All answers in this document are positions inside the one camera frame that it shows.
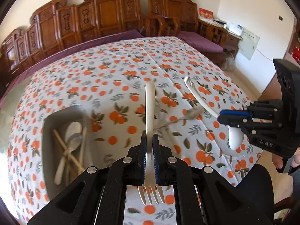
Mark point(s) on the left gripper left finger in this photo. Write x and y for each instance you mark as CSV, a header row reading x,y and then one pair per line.
x,y
97,196

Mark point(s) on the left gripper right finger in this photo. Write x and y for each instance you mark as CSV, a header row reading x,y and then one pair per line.
x,y
203,196

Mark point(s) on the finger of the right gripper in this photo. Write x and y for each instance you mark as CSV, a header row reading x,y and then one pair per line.
x,y
235,113
237,121

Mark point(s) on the white ladle spoon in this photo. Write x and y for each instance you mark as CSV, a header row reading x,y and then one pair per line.
x,y
236,136

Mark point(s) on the metal spoon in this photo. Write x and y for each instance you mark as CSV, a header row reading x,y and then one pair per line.
x,y
191,114

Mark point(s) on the cream plastic fork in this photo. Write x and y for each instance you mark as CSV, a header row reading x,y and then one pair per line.
x,y
150,187

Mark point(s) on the person's right hand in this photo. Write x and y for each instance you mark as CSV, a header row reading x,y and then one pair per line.
x,y
278,160

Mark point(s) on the grey utensil tray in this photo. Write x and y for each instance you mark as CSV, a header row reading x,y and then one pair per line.
x,y
52,151

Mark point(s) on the cream spoon in tray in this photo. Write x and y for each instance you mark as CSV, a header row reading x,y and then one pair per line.
x,y
73,131

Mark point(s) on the white box on cabinet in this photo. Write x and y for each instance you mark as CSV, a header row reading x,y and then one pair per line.
x,y
235,28

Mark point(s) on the orange print tablecloth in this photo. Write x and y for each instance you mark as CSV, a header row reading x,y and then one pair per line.
x,y
108,82

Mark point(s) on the red card on shelf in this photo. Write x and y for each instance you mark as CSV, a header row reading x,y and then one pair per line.
x,y
206,14

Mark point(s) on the wooden armchair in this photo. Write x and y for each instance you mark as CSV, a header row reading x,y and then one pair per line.
x,y
154,25

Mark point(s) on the white wall panel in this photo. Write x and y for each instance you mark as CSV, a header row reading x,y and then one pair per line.
x,y
248,44

